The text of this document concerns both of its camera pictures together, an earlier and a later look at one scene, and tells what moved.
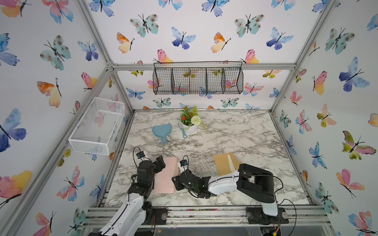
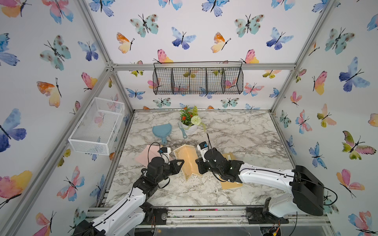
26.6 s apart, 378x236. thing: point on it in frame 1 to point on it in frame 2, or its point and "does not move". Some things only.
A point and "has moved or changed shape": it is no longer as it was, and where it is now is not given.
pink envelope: (164, 183) has moved or changed shape
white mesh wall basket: (99, 130) does not move
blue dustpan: (162, 131) does not move
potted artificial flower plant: (190, 120) does not move
